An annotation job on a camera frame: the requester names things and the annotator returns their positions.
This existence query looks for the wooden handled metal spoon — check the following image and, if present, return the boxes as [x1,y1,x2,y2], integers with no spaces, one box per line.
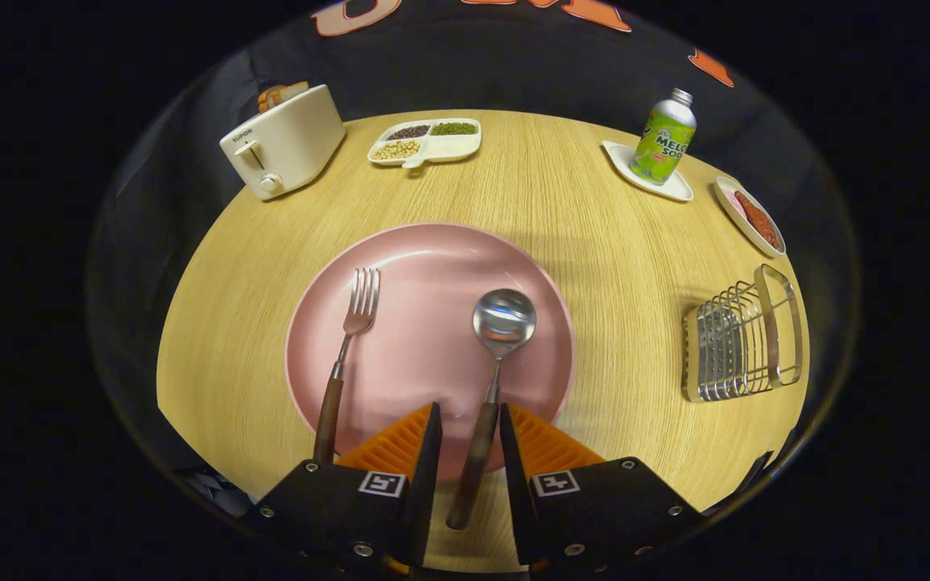
[446,288,538,531]

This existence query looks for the white divided dish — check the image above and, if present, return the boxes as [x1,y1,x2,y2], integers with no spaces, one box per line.
[367,118,483,169]

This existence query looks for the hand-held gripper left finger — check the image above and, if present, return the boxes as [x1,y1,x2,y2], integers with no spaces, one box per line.
[247,401,444,580]

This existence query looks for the toasted bread slices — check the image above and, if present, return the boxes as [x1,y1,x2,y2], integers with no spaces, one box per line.
[258,81,310,113]

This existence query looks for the wooden handled metal fork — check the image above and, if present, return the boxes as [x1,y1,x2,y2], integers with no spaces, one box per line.
[312,268,381,465]

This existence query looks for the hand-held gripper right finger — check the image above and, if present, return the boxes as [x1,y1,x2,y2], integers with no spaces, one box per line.
[500,402,706,578]

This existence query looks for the white oval food plate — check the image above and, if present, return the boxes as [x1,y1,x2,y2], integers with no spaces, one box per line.
[714,176,787,259]

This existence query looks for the pink round plate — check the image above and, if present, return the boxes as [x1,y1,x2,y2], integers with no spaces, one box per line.
[285,223,576,483]

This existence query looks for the metal cutlery drainer holder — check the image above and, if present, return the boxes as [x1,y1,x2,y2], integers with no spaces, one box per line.
[681,264,803,403]

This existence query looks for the black backdrop cloth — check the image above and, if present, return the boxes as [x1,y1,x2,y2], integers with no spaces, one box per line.
[86,0,861,517]

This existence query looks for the white toaster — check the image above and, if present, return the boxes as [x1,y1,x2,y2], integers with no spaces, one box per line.
[220,83,346,201]

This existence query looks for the green soda bottle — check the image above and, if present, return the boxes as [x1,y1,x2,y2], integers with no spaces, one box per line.
[629,88,698,186]

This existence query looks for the brown meat patty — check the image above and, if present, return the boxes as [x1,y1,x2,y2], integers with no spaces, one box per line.
[734,190,781,249]

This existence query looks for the white square coaster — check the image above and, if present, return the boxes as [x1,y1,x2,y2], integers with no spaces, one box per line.
[601,140,693,203]

